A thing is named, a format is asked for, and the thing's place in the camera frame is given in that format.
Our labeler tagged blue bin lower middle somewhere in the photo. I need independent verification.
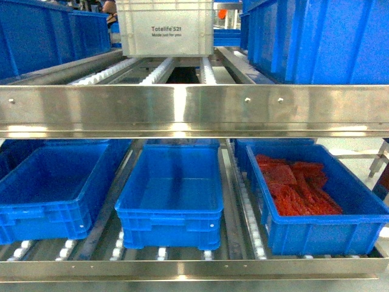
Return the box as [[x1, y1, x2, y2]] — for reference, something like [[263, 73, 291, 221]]
[[115, 144, 223, 251]]

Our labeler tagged blue bin upper left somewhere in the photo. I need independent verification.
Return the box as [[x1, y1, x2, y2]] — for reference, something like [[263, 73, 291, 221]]
[[1, 1, 111, 79]]

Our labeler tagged blue bin lower right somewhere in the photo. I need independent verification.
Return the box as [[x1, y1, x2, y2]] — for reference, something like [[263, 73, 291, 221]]
[[246, 144, 388, 256]]

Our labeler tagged white Totelife crate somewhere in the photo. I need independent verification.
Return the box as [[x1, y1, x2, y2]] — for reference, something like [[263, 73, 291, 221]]
[[116, 1, 214, 58]]

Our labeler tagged blue bin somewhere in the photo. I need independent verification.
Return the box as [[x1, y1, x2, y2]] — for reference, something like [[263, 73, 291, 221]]
[[246, 144, 388, 256], [115, 144, 223, 251], [1, 1, 111, 79], [244, 1, 388, 85], [1, 144, 114, 245]]

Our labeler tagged blue bin upper right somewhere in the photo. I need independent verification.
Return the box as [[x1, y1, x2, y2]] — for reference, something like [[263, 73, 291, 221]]
[[244, 1, 388, 85]]

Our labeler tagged blue bin lower left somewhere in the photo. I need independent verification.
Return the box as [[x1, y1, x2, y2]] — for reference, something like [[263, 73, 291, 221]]
[[1, 144, 114, 245]]

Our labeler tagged red parts pile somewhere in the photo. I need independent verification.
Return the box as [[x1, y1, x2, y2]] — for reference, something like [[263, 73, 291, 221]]
[[255, 155, 343, 217]]

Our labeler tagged steel flow rack shelf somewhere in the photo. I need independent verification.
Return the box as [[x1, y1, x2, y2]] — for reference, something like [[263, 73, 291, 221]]
[[1, 47, 388, 291]]

